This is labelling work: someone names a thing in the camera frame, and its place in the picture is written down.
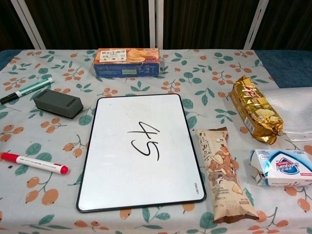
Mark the grey whiteboard eraser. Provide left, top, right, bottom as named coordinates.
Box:
left=33, top=89, right=84, bottom=120

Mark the orange blue cookie box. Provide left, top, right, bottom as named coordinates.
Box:
left=92, top=48, right=161, bottom=78

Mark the floral fruit pattern tablecloth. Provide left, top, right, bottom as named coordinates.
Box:
left=0, top=49, right=312, bottom=234

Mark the brown bread snack package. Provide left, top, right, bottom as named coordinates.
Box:
left=194, top=127, right=259, bottom=224

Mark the gold foil biscuit packet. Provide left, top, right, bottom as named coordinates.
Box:
left=230, top=75, right=285, bottom=145

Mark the black pleated curtain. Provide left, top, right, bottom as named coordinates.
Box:
left=0, top=0, right=312, bottom=51

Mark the green whiteboard marker black cap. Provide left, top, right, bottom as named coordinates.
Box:
left=0, top=78, right=54, bottom=105

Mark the red whiteboard marker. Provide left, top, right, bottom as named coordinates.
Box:
left=0, top=152, right=69, bottom=176

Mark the white blue Safeguard soap box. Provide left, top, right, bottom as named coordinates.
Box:
left=249, top=149, right=312, bottom=187

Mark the clear plastic zip bag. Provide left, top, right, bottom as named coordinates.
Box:
left=262, top=88, right=312, bottom=142

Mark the white deli whiteboard black frame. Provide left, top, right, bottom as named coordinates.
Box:
left=76, top=93, right=207, bottom=213

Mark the white metal frame post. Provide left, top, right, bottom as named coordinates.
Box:
left=11, top=0, right=46, bottom=50
left=242, top=0, right=270, bottom=50
left=148, top=0, right=164, bottom=49

